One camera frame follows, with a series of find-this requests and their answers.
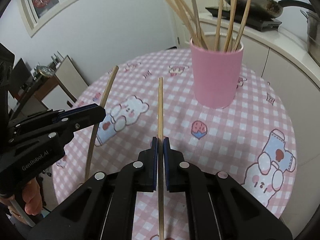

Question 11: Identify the light bamboo chopstick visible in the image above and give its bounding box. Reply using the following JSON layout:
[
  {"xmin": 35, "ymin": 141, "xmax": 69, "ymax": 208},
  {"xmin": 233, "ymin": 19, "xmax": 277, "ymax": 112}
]
[{"xmin": 158, "ymin": 77, "xmax": 165, "ymax": 240}]

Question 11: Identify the dark wooden chopstick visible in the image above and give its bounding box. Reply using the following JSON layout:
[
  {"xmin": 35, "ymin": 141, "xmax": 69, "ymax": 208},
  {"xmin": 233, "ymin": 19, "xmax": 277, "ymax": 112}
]
[{"xmin": 191, "ymin": 0, "xmax": 208, "ymax": 49}]

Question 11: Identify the white kitchen cabinet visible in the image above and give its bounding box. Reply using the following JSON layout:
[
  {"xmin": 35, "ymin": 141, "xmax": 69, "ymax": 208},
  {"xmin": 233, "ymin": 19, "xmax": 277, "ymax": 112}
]
[{"xmin": 172, "ymin": 37, "xmax": 319, "ymax": 237}]

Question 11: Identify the person's left hand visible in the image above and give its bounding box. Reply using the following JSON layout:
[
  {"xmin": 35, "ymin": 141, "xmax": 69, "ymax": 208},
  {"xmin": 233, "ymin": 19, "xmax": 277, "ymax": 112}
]
[{"xmin": 1, "ymin": 178, "xmax": 42, "ymax": 217}]

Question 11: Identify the pink checked tablecloth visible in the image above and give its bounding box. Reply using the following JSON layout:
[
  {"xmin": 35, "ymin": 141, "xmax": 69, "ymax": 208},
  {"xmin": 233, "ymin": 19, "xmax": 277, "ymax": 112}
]
[{"xmin": 51, "ymin": 48, "xmax": 297, "ymax": 240}]

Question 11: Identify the pink cup holder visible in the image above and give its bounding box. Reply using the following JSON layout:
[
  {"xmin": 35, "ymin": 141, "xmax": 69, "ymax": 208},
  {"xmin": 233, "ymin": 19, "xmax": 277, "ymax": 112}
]
[{"xmin": 190, "ymin": 40, "xmax": 244, "ymax": 108}]

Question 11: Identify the black induction cooker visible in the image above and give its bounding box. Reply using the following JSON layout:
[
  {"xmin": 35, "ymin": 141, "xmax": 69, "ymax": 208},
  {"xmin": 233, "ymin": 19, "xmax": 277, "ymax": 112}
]
[{"xmin": 206, "ymin": 7, "xmax": 282, "ymax": 32}]

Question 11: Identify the steel wok with lid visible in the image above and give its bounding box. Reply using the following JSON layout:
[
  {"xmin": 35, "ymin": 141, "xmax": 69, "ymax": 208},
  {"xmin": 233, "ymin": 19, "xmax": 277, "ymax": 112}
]
[{"xmin": 221, "ymin": 0, "xmax": 313, "ymax": 19}]

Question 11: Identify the stainless steel steamer pot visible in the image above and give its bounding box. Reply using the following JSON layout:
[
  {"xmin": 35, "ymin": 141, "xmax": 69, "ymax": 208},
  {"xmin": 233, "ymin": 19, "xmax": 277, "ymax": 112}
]
[{"xmin": 300, "ymin": 10, "xmax": 320, "ymax": 65}]

